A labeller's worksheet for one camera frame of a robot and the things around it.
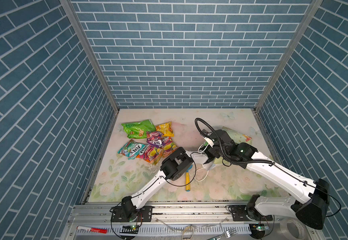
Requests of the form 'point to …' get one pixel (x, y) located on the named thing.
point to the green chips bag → (138, 130)
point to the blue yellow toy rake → (187, 180)
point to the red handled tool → (96, 230)
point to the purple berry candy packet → (155, 139)
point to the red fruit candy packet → (168, 141)
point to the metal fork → (228, 234)
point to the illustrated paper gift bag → (201, 159)
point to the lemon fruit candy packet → (153, 155)
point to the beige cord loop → (184, 229)
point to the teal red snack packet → (131, 149)
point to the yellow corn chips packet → (166, 128)
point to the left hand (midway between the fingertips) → (237, 146)
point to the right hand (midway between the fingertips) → (212, 139)
